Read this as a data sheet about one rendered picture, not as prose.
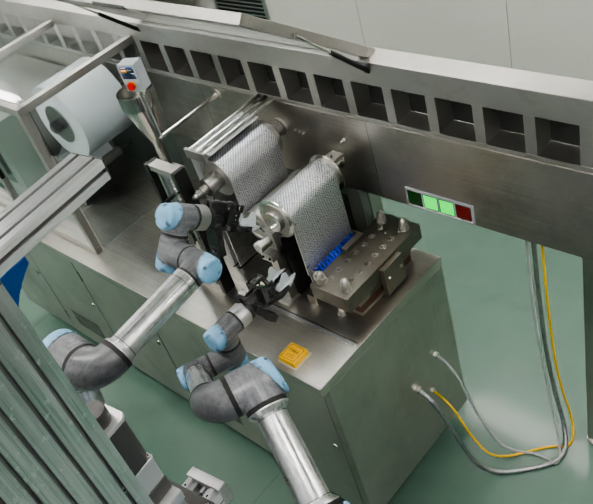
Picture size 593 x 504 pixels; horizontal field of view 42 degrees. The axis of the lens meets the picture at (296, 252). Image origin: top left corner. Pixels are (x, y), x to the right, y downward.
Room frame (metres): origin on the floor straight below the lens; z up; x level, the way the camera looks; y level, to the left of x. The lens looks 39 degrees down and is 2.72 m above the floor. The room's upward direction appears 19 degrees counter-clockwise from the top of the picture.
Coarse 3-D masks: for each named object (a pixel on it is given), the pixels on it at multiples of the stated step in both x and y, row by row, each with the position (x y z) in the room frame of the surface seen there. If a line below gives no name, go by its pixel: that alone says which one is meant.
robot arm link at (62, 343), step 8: (48, 336) 1.56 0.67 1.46; (56, 336) 1.55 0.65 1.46; (64, 336) 1.54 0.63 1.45; (72, 336) 1.54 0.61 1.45; (80, 336) 1.55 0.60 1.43; (48, 344) 1.53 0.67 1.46; (56, 344) 1.52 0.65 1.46; (64, 344) 1.51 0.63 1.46; (72, 344) 1.50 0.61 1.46; (80, 344) 1.50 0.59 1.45; (88, 344) 1.50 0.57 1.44; (56, 352) 1.50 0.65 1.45; (64, 352) 1.48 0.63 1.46; (72, 352) 1.47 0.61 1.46; (56, 360) 1.48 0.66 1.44; (64, 360) 1.46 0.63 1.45; (64, 368) 1.44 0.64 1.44; (80, 392) 1.48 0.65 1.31; (88, 392) 1.49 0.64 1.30; (96, 392) 1.50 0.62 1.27; (88, 400) 1.48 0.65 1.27
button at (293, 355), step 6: (288, 348) 1.76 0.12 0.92; (294, 348) 1.76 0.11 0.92; (300, 348) 1.75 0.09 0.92; (282, 354) 1.75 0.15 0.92; (288, 354) 1.74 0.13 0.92; (294, 354) 1.73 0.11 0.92; (300, 354) 1.72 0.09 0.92; (306, 354) 1.73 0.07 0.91; (282, 360) 1.73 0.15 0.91; (288, 360) 1.71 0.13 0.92; (294, 360) 1.71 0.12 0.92; (300, 360) 1.71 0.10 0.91; (294, 366) 1.69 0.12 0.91
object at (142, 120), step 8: (144, 112) 2.58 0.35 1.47; (136, 120) 2.60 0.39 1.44; (144, 120) 2.59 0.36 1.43; (144, 128) 2.61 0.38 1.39; (152, 128) 2.61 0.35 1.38; (160, 128) 2.64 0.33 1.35; (152, 136) 2.62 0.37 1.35; (160, 144) 2.63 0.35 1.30; (160, 152) 2.63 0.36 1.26; (168, 160) 2.64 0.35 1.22; (192, 184) 2.64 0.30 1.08
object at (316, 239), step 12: (336, 204) 2.08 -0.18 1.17; (324, 216) 2.04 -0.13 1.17; (336, 216) 2.07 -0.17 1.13; (312, 228) 2.00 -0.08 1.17; (324, 228) 2.03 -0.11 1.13; (336, 228) 2.06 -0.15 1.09; (348, 228) 2.09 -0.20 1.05; (300, 240) 1.96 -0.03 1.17; (312, 240) 1.99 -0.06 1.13; (324, 240) 2.02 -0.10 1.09; (336, 240) 2.05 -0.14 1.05; (300, 252) 1.96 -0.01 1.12; (312, 252) 1.98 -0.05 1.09; (324, 252) 2.01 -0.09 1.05; (312, 264) 1.97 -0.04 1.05
